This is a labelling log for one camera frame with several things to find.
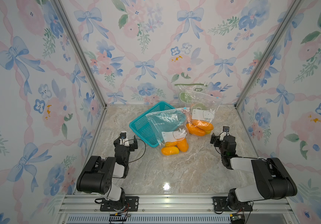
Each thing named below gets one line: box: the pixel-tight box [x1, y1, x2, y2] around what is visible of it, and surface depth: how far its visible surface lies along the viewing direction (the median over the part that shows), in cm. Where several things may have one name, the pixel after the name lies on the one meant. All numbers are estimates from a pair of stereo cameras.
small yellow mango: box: [160, 146, 180, 156], surface depth 90 cm
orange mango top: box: [191, 119, 215, 135], surface depth 97 cm
